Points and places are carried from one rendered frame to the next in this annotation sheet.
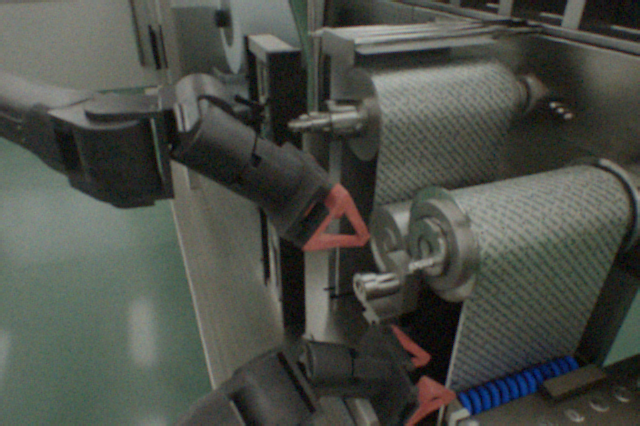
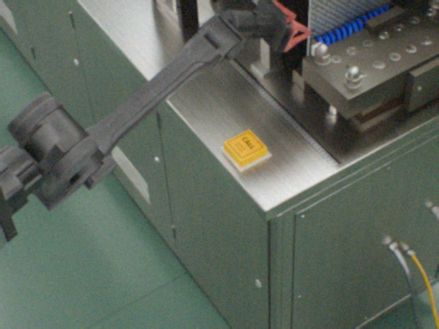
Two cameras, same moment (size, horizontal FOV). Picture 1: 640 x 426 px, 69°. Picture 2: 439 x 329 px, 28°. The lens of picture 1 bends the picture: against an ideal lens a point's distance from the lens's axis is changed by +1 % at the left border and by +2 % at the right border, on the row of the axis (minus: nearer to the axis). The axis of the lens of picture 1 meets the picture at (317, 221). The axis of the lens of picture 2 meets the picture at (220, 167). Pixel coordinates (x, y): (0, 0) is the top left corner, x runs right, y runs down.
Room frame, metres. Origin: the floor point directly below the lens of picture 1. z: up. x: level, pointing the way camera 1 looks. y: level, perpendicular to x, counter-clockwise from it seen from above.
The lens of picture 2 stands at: (-1.03, 0.28, 2.35)
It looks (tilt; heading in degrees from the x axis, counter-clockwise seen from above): 49 degrees down; 351
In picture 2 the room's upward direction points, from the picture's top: 4 degrees counter-clockwise
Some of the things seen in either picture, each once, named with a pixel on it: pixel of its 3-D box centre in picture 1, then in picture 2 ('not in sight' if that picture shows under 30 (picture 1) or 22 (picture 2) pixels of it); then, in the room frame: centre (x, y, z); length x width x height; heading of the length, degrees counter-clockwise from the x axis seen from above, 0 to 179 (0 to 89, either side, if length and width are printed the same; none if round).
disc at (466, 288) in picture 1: (440, 243); not in sight; (0.48, -0.15, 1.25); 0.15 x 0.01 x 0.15; 21
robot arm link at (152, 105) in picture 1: (171, 131); not in sight; (0.40, 0.13, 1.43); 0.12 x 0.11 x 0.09; 107
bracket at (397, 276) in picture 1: (383, 345); (266, 18); (0.49, -0.10, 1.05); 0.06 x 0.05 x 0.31; 111
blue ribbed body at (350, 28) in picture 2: (521, 385); (355, 26); (0.44, -0.29, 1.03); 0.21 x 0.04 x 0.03; 111
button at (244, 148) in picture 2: not in sight; (245, 148); (0.24, 0.01, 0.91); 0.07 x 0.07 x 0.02; 21
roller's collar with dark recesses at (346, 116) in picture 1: (342, 119); not in sight; (0.70, -0.04, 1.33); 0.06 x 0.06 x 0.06; 21
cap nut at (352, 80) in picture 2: not in sight; (353, 74); (0.27, -0.23, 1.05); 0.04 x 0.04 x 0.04
